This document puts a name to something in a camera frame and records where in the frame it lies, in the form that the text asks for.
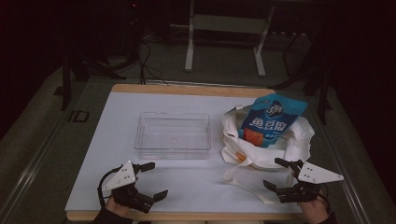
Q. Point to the blue snack packet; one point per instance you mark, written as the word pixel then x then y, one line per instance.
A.
pixel 271 121

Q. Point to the white cloth tote bag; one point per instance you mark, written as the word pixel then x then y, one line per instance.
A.
pixel 264 155

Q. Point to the metal floor rail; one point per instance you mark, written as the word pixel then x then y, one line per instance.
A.
pixel 28 177
pixel 345 180

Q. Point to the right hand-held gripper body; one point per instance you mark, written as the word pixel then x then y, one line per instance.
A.
pixel 314 174

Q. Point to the black floor bracket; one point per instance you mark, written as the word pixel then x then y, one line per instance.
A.
pixel 78 116

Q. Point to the white metal stand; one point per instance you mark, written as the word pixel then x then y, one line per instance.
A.
pixel 224 23

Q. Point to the person's right hand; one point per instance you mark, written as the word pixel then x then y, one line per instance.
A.
pixel 314 211

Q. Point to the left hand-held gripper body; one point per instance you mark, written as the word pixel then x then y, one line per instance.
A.
pixel 120 179

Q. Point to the clear plastic box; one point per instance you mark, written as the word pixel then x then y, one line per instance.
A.
pixel 172 137

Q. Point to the orange item in bag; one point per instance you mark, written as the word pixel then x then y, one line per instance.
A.
pixel 240 156

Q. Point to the person's left hand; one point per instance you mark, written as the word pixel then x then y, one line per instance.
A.
pixel 115 207

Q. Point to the black tripod stand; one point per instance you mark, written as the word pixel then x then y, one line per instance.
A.
pixel 317 84
pixel 81 67

